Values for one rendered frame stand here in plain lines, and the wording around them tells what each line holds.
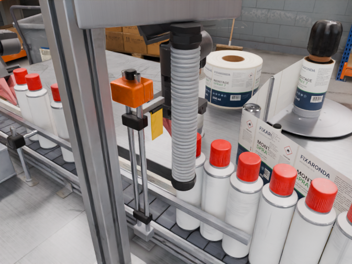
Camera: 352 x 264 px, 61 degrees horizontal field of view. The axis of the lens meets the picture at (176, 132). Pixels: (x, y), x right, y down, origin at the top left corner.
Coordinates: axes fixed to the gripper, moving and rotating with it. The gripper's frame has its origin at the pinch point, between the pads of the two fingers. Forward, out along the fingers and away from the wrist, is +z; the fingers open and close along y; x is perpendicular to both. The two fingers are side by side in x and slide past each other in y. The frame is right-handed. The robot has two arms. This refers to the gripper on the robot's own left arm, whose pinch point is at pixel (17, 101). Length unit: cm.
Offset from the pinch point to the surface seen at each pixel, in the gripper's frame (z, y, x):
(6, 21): -217, 199, 352
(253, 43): 4, 421, 130
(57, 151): 18.6, -1.0, -7.1
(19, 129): 6.1, -0.6, 8.1
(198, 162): 34, -1, -52
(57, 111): 11.4, -2.5, -22.2
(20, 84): -1.0, -1.3, -10.2
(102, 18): 14, -17, -66
